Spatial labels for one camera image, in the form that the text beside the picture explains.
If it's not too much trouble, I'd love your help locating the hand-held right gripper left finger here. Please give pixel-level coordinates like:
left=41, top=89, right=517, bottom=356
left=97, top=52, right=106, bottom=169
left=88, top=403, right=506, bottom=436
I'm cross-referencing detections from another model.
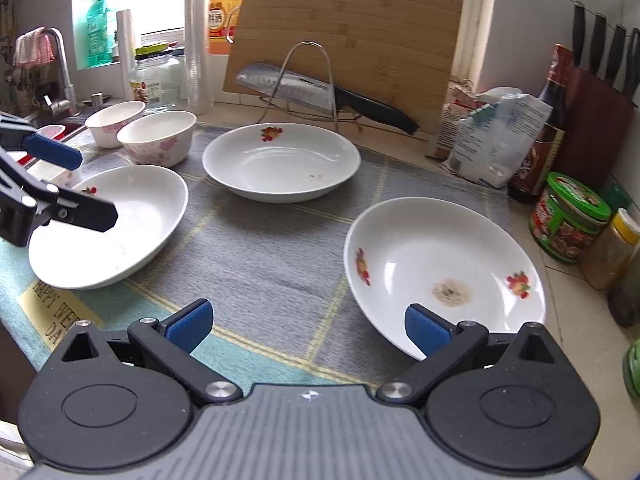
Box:
left=59, top=298, right=244, bottom=407

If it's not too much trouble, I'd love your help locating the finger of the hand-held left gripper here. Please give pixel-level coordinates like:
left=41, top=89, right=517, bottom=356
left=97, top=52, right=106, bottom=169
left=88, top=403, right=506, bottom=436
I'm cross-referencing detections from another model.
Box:
left=0, top=112, right=84, bottom=171
left=0, top=149, right=120, bottom=249

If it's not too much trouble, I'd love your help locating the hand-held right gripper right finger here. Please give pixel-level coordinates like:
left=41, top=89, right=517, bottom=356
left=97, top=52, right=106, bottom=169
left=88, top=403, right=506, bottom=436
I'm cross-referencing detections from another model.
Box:
left=375, top=303, right=571, bottom=406

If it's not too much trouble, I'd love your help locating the white floral plate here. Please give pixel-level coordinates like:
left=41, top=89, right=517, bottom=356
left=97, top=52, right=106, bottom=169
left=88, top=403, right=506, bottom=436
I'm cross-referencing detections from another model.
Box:
left=343, top=197, right=547, bottom=362
left=202, top=122, right=362, bottom=204
left=28, top=164, right=189, bottom=291

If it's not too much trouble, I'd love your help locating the metal faucet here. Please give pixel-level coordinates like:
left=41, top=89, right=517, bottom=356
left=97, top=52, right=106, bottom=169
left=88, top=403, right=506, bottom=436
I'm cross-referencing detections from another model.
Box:
left=15, top=27, right=79, bottom=117

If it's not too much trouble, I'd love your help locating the grey checked table mat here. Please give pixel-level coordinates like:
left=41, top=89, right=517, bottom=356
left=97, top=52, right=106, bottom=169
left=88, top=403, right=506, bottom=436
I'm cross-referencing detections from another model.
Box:
left=0, top=122, right=516, bottom=396

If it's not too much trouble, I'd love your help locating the pink dishcloth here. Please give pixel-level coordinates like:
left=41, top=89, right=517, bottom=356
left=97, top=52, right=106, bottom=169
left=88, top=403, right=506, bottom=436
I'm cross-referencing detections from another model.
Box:
left=13, top=30, right=57, bottom=67

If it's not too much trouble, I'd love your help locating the glass jar with green lid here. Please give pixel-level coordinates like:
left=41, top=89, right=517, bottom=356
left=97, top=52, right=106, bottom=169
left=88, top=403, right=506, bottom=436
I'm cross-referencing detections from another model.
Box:
left=129, top=42, right=182, bottom=112

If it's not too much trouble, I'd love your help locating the green dish soap bottle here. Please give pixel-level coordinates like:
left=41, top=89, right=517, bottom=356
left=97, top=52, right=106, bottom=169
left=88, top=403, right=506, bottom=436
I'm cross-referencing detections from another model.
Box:
left=85, top=0, right=112, bottom=69

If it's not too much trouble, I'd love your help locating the white plastic bag roll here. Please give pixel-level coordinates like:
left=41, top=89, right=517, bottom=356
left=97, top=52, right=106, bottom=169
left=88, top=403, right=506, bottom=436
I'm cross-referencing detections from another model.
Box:
left=115, top=8, right=142, bottom=97

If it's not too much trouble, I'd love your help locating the green-lidded sauce jar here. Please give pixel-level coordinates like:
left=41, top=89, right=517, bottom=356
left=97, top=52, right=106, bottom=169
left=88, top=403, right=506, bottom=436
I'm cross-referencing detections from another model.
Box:
left=529, top=172, right=614, bottom=265

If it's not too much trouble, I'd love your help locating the roll of clear plastic bags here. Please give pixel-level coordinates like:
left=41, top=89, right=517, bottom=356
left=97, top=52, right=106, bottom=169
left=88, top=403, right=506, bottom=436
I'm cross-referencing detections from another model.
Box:
left=184, top=0, right=215, bottom=116

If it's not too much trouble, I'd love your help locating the yellow-lidded spice jar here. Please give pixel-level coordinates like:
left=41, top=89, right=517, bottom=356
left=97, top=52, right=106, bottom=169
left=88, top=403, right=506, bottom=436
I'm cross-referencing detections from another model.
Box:
left=579, top=208, right=640, bottom=291

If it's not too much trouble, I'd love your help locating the white plastic powder bag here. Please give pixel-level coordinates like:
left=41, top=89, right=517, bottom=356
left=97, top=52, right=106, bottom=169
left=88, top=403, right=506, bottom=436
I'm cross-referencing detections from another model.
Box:
left=444, top=87, right=554, bottom=190

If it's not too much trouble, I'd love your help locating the red and white clipped bag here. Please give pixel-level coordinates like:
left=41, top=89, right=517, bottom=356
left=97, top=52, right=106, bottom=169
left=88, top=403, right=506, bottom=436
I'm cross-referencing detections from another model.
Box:
left=425, top=90, right=494, bottom=161

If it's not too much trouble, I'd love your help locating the orange liquid jug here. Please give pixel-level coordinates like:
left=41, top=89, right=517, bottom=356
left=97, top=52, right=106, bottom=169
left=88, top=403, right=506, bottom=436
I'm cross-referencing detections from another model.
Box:
left=207, top=0, right=249, bottom=56

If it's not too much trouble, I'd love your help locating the dark soy sauce bottle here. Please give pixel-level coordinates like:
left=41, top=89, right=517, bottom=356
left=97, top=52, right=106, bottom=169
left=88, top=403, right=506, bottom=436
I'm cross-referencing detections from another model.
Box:
left=507, top=43, right=574, bottom=205

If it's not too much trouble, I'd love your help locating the small green-capped jar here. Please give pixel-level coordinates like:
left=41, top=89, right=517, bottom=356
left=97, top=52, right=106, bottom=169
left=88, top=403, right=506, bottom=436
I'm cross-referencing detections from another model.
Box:
left=602, top=182, right=632, bottom=211

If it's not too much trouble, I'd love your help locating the dark red knife block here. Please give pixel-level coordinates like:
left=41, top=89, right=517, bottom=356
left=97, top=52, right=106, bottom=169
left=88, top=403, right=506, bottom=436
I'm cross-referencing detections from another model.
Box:
left=552, top=65, right=640, bottom=192

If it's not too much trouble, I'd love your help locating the bamboo cutting board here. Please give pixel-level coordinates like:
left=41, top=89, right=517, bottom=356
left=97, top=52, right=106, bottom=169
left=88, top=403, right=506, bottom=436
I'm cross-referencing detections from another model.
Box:
left=222, top=0, right=466, bottom=134

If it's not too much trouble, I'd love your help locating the black-handled kitchen knife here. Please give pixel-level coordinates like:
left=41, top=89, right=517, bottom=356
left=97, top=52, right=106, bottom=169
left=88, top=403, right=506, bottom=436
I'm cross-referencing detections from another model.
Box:
left=235, top=62, right=420, bottom=136

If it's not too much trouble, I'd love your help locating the metal wire rack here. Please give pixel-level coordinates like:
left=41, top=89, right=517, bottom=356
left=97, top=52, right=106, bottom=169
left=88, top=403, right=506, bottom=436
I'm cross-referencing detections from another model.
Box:
left=255, top=41, right=362, bottom=134

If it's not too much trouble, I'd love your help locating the black knife handle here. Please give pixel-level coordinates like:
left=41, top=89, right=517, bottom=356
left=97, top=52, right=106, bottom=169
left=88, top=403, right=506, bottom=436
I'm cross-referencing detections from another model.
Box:
left=604, top=24, right=627, bottom=86
left=588, top=12, right=608, bottom=77
left=572, top=1, right=587, bottom=69

